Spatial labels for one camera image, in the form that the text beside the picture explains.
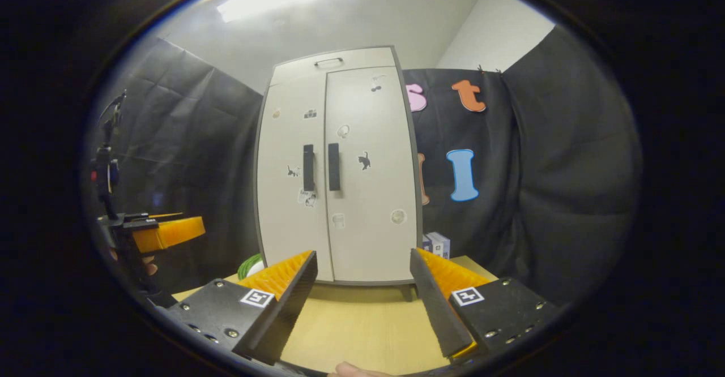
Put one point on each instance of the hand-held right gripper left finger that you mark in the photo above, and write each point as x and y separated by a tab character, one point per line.
289	303

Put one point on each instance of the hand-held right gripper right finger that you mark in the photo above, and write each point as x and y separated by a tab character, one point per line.
436	306

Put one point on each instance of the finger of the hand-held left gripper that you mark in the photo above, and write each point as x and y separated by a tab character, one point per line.
175	232
164	216

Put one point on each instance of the white grey shoe cabinet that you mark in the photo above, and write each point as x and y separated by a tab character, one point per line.
351	60

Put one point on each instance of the green striped round object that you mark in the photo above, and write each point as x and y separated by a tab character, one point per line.
249	266

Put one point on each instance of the black backdrop cloth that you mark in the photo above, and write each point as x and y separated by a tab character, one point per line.
192	139
566	184

